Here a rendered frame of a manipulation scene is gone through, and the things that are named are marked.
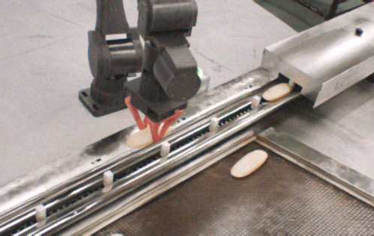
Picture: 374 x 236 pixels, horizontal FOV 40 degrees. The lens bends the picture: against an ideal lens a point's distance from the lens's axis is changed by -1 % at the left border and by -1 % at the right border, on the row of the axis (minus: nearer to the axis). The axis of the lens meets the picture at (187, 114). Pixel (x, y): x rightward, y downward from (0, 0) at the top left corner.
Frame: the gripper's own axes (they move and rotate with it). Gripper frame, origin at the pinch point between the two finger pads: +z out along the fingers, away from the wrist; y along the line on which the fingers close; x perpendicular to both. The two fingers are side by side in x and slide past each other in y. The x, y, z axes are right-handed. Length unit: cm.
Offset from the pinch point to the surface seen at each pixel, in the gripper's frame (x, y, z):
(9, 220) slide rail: -27.2, -2.9, 8.3
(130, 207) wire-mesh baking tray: -11.8, 9.3, 4.2
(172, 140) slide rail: 9.0, -2.4, 8.2
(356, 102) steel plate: 61, 12, 11
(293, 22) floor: 227, -106, 91
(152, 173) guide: -1.4, 3.4, 7.1
